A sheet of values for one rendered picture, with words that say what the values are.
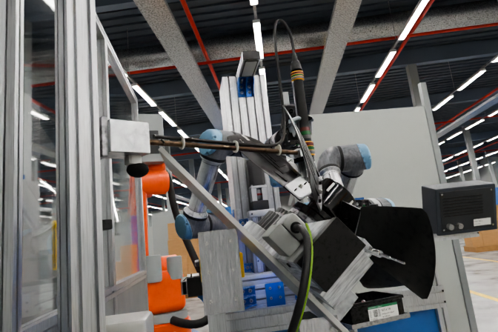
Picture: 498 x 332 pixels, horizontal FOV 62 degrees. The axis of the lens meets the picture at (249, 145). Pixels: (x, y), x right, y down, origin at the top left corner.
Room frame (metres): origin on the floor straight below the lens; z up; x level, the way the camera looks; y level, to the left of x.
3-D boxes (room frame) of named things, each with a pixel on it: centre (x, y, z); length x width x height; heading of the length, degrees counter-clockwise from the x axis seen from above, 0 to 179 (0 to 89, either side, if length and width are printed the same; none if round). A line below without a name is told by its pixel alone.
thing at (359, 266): (0.96, -0.16, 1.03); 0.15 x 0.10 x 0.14; 97
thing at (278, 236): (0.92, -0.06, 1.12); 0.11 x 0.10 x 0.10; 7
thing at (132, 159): (0.91, 0.25, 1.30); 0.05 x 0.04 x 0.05; 132
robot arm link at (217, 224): (2.08, 0.22, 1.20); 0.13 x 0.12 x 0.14; 134
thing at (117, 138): (0.89, 0.28, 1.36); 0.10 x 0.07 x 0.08; 132
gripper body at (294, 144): (1.42, -0.15, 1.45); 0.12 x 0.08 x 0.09; 17
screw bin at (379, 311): (1.52, -0.33, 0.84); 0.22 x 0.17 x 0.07; 112
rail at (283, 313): (1.68, -0.24, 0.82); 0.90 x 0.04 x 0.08; 97
